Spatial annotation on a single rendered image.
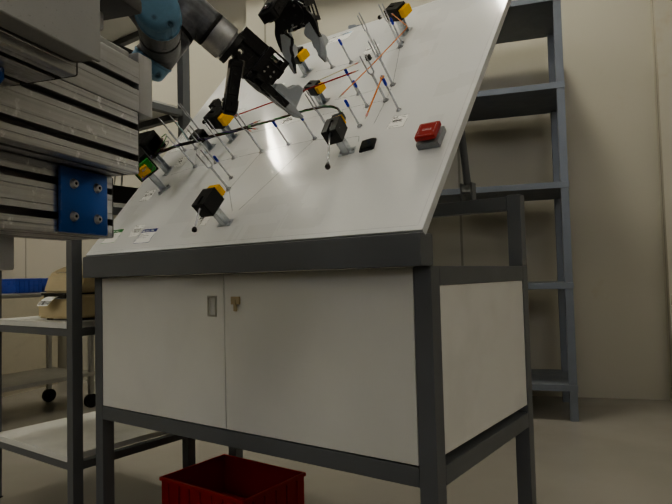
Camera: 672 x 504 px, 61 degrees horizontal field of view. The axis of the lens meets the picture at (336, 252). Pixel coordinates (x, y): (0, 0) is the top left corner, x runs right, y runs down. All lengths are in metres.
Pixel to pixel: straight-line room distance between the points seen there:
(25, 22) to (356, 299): 0.87
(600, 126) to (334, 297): 2.98
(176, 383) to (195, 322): 0.19
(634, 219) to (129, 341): 3.06
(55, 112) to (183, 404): 1.06
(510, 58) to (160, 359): 3.11
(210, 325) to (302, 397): 0.34
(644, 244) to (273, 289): 2.93
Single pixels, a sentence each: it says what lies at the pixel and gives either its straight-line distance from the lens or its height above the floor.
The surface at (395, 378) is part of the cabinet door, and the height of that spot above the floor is 0.57.
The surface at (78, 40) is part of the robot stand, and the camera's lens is 0.63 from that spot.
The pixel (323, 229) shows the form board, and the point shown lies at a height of 0.89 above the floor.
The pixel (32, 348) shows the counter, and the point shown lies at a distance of 4.92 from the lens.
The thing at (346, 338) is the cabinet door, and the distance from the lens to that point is 1.27.
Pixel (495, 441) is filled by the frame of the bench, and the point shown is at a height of 0.38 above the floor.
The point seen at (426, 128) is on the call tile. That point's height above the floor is 1.11.
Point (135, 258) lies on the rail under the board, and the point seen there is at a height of 0.85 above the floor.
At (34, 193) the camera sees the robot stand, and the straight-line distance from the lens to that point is 0.79.
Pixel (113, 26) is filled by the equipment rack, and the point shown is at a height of 1.83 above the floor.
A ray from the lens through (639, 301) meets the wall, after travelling 3.96.
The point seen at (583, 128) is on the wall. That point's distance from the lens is 4.01.
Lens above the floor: 0.78
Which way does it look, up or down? 2 degrees up
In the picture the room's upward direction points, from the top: 1 degrees counter-clockwise
